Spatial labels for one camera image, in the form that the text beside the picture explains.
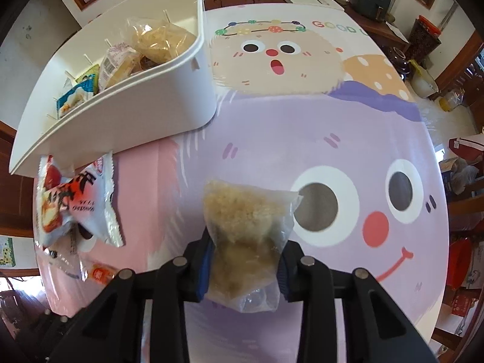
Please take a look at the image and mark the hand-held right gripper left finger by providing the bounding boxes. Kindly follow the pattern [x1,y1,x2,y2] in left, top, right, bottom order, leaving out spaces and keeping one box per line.
[49,230,214,363]

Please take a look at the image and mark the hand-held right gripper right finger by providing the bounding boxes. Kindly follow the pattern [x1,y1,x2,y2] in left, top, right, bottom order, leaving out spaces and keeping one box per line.
[277,240,439,363]

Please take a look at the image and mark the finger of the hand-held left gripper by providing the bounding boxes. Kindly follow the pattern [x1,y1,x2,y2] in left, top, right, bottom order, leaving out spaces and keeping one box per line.
[34,306,88,352]

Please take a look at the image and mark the clear rice snack packet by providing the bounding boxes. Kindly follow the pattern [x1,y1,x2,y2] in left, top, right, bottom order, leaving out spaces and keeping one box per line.
[203,179,304,314]

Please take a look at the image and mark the clear orange label packet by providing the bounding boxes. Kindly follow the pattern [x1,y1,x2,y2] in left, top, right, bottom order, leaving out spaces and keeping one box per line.
[42,231,119,286]

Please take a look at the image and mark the red white snack packet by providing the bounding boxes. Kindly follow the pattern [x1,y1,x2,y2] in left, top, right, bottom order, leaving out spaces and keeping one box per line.
[36,150,126,249]

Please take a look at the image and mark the white plastic tray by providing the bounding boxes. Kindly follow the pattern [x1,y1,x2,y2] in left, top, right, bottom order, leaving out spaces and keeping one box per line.
[8,0,217,178]

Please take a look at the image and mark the dark dried fruit packet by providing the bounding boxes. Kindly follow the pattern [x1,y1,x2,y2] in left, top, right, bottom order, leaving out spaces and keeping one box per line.
[130,55,164,73]

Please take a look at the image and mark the green blue snack packet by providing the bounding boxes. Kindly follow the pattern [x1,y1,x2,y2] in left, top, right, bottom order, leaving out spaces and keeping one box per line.
[56,64,100,119]

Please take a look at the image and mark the white purple print packet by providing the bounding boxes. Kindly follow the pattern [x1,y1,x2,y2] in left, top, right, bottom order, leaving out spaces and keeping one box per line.
[98,43,140,92]

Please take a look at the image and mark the clear bun packet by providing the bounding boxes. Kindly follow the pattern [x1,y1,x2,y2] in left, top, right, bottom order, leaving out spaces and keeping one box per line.
[126,16,198,64]

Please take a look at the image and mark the cartoon printed tablecloth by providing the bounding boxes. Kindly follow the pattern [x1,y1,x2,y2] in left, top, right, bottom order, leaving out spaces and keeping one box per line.
[33,0,450,363]

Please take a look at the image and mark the red plastic bag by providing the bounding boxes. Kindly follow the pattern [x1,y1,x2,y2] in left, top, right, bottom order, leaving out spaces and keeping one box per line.
[449,237,484,289]

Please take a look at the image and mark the red printed box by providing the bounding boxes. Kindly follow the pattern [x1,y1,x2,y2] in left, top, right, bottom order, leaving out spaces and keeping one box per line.
[451,287,484,319]

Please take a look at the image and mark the brown cardboard box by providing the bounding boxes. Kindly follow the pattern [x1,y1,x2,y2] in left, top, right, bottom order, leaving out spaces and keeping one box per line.
[440,157,484,198]

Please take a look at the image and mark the red white bag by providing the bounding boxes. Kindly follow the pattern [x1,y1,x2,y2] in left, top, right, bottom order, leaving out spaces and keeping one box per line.
[448,134,484,160]

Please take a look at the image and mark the white plastic bucket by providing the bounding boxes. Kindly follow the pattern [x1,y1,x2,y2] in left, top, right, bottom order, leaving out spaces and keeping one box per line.
[407,60,440,98]

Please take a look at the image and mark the dark round pot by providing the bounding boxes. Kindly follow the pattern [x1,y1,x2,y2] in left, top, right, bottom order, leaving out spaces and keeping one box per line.
[391,47,411,81]

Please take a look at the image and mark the yellow filled jar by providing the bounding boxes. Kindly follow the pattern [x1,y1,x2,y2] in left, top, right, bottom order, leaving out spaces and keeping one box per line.
[439,88,466,113]

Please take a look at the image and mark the red lidded jar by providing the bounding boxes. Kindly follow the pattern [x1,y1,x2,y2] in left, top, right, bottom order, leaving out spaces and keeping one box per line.
[408,15,444,66]

